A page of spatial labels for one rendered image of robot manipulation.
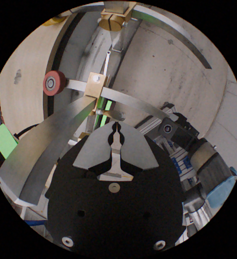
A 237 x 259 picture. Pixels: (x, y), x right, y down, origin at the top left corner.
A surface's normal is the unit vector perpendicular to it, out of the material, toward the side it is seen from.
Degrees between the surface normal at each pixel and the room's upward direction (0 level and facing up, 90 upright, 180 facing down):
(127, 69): 0
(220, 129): 90
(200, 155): 90
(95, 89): 0
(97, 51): 0
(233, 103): 90
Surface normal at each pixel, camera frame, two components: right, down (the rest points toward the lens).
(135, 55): -0.01, 0.54
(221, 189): -0.89, -0.37
